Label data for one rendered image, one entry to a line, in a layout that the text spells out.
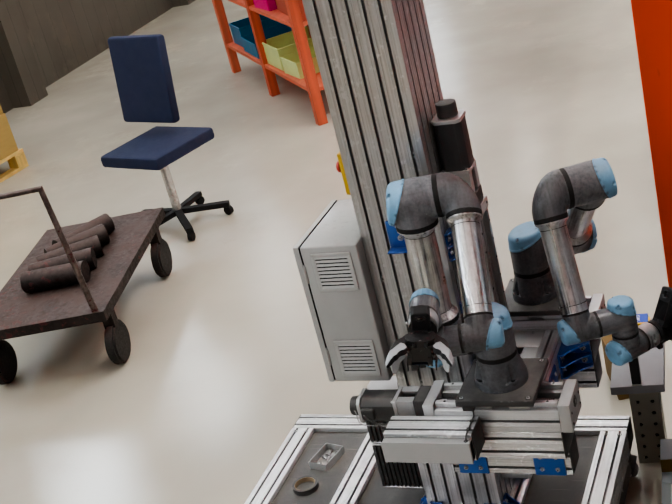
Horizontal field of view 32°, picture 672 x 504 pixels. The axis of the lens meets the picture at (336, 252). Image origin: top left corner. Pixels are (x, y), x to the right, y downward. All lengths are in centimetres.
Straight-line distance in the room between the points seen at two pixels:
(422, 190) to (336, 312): 62
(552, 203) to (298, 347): 251
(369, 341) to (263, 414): 165
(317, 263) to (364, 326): 24
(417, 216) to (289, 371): 240
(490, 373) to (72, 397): 293
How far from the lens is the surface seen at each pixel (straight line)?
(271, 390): 523
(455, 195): 302
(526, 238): 360
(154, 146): 711
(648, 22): 346
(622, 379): 394
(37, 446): 547
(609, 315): 332
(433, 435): 331
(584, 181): 325
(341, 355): 356
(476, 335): 292
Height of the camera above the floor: 257
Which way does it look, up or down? 24 degrees down
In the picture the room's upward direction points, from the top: 15 degrees counter-clockwise
